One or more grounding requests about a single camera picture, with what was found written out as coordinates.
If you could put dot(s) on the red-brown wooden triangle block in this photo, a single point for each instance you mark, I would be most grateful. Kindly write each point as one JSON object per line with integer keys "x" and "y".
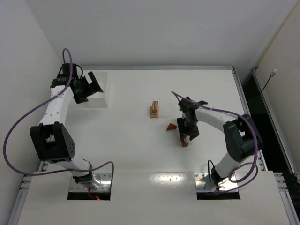
{"x": 171, "y": 127}

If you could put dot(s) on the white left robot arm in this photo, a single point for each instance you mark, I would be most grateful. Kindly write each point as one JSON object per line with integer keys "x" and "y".
{"x": 52, "y": 141}

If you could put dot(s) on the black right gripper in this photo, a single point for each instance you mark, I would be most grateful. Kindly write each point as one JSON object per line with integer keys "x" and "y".
{"x": 187, "y": 128}

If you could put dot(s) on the red-brown wooden arch block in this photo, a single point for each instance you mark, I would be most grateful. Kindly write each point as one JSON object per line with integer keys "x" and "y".
{"x": 184, "y": 143}

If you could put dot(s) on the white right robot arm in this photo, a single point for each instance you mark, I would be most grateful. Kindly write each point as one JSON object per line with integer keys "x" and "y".
{"x": 242, "y": 138}

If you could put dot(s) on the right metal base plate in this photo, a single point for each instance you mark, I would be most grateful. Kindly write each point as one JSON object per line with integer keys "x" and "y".
{"x": 203, "y": 184}

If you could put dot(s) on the light wooden long block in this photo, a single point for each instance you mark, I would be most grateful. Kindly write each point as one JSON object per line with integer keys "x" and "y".
{"x": 153, "y": 113}

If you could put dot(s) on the white plastic tray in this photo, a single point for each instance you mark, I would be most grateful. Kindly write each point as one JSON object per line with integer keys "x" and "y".
{"x": 100, "y": 99}

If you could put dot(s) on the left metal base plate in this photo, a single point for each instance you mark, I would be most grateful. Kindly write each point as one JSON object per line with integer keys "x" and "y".
{"x": 102, "y": 184}

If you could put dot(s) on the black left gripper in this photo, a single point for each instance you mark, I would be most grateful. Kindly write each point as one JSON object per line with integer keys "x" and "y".
{"x": 86, "y": 89}

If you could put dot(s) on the metal base plate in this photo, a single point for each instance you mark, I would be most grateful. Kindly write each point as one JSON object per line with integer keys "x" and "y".
{"x": 102, "y": 184}
{"x": 203, "y": 184}

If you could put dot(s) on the striped brown wooden block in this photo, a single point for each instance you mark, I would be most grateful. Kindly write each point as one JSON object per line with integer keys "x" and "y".
{"x": 154, "y": 107}

